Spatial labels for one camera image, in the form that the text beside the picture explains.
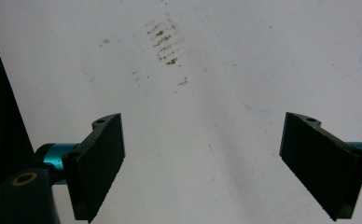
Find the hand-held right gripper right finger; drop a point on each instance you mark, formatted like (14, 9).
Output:
(320, 165)

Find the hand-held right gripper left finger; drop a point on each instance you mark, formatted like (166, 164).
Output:
(96, 165)

